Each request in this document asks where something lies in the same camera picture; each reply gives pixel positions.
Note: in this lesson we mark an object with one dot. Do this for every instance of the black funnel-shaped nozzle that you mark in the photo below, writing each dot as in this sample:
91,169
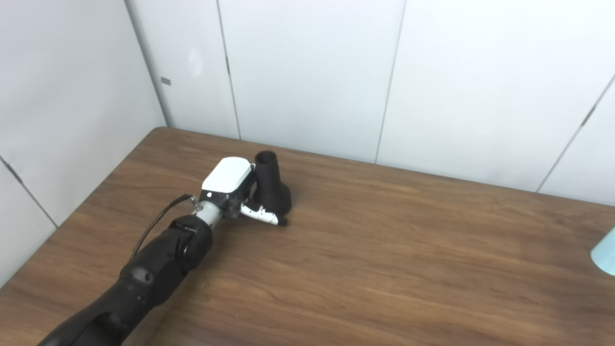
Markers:
271,190

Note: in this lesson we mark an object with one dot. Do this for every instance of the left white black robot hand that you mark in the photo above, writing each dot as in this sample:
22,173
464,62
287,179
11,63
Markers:
226,180

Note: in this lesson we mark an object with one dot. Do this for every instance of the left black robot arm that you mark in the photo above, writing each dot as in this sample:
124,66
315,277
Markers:
153,274

